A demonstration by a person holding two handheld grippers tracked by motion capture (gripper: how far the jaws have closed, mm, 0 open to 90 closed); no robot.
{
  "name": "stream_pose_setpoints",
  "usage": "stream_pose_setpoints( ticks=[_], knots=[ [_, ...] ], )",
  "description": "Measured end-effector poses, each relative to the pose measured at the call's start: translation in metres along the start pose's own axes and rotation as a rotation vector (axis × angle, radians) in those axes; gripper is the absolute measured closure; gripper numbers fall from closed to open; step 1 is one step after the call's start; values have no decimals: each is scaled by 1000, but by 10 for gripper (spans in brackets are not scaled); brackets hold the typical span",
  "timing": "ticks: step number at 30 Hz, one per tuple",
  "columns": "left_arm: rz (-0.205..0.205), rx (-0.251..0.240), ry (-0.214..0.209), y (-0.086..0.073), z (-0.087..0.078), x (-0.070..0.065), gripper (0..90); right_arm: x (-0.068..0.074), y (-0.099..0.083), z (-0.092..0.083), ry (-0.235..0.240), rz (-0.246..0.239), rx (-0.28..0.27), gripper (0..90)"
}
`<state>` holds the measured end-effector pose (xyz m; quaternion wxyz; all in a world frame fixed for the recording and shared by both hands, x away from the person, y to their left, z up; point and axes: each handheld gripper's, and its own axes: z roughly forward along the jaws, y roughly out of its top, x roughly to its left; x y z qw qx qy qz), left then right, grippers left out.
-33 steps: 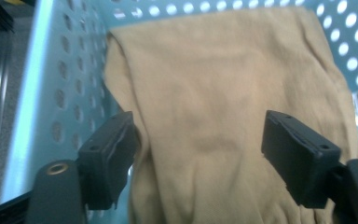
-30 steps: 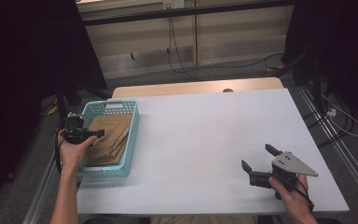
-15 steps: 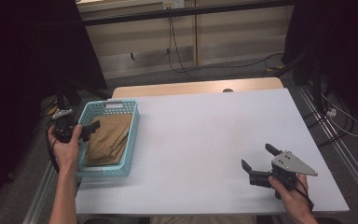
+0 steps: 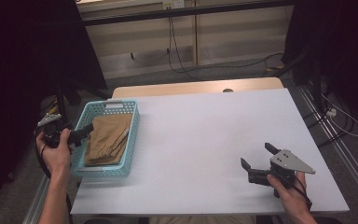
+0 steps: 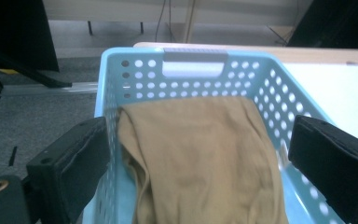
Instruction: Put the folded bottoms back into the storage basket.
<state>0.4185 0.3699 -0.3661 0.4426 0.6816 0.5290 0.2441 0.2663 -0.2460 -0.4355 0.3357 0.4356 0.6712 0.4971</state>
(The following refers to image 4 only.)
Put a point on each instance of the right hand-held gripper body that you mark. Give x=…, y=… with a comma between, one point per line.
x=289, y=161

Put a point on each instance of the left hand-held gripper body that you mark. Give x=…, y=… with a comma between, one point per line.
x=52, y=133

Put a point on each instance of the tan pants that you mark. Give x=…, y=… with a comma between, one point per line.
x=107, y=141

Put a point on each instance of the light blue plastic basket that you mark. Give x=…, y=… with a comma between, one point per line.
x=127, y=146

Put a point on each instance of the person's left hand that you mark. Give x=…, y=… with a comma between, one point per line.
x=57, y=160

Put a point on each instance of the person's right hand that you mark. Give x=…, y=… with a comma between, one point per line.
x=292, y=197

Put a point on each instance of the black tripod stand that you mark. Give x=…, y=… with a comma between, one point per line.
x=61, y=102

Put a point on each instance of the white table cover sheet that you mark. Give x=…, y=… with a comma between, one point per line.
x=199, y=140

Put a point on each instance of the white plug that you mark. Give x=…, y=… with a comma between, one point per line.
x=331, y=112

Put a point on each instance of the dark round table grommet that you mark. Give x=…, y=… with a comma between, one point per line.
x=228, y=90

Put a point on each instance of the black curtain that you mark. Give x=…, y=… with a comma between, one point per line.
x=28, y=62
x=338, y=46

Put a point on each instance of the black metal stand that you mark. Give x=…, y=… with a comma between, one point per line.
x=315, y=81

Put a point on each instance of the light wooden table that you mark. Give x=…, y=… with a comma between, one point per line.
x=183, y=87

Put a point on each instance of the beige wooden cabinet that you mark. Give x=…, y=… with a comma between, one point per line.
x=236, y=37

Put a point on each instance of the black horizontal bar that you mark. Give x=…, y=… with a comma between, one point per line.
x=167, y=13

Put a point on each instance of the white wall socket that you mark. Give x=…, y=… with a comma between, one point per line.
x=174, y=4

